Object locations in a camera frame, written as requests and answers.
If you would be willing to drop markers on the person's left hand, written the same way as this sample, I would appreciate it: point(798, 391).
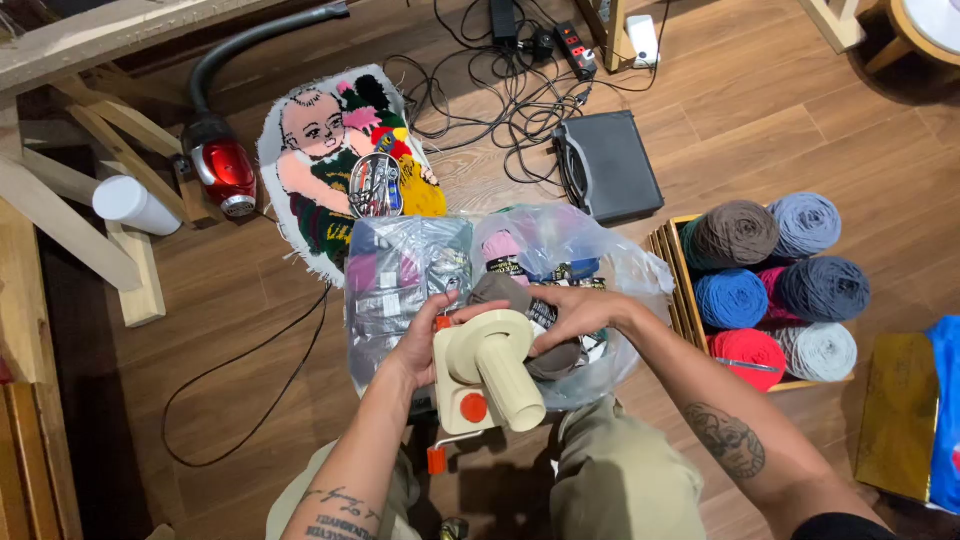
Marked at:
point(416, 349)

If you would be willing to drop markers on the person's right hand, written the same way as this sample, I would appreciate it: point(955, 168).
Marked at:
point(592, 315)

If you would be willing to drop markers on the cream yarn winder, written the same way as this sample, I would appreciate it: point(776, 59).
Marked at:
point(465, 390)

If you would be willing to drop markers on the grey yarn skein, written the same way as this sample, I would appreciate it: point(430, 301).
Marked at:
point(499, 289)

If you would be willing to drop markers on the blue yarn skein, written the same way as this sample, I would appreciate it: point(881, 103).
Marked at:
point(581, 268)

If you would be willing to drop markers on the clear flat bag of skeins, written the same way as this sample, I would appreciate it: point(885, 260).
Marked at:
point(394, 277)

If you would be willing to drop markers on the clear plastic bag of yarn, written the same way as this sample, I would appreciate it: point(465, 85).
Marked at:
point(570, 232)

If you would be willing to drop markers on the wooden crate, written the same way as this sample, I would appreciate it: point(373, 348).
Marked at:
point(679, 292)

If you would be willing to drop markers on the pink yarn skein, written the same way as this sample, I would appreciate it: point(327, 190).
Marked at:
point(501, 247)

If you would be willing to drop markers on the bright blue yarn cone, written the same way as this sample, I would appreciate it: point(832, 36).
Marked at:
point(731, 298)

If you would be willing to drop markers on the grey hard case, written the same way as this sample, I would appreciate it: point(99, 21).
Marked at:
point(615, 165)

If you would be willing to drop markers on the red yarn cone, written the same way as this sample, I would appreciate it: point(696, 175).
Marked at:
point(746, 346)

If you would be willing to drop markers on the thin metal tool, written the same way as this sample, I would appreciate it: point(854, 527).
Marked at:
point(746, 365)

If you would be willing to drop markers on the metal tin of scissors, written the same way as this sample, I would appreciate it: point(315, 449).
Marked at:
point(375, 187)

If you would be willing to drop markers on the brown yarn cone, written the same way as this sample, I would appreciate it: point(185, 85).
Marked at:
point(739, 234)

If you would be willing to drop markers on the person's beige trousers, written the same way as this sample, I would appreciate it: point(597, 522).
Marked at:
point(622, 480)

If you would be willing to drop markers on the magenta yarn cone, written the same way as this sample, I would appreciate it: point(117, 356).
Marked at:
point(771, 296)

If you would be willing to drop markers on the tufted baby figure rug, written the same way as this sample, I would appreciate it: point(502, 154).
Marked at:
point(315, 165)

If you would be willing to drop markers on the light grey yarn cone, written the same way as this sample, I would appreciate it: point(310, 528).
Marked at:
point(817, 351)

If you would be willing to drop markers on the light blue yarn cone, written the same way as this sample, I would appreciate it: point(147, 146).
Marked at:
point(806, 223)

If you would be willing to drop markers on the dark slate yarn cone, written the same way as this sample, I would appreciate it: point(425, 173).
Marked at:
point(825, 289)

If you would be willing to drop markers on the red vacuum cleaner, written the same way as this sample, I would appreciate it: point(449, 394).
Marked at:
point(225, 169)

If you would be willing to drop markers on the black power strip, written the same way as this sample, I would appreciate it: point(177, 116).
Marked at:
point(575, 51)

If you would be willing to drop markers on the white plug adapter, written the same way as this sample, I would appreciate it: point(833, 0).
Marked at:
point(643, 41)

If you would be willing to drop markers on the wooden table leg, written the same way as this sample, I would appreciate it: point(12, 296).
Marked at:
point(613, 34)

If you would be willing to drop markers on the black power adapter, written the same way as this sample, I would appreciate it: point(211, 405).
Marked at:
point(503, 21)

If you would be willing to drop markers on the white plastic cylinder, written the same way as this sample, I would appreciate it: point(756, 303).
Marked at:
point(135, 205)

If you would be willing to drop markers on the olive gold box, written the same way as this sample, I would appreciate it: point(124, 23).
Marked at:
point(896, 416)

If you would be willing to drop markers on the blue plastic bag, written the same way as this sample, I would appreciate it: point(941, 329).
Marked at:
point(946, 405)

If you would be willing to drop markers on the light wooden stand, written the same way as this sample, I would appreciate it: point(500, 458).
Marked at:
point(829, 22)

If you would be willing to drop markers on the round wooden stool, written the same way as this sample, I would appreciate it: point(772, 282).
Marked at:
point(922, 30)

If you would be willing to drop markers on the wooden tufting frame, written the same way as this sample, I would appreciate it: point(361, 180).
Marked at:
point(60, 221)

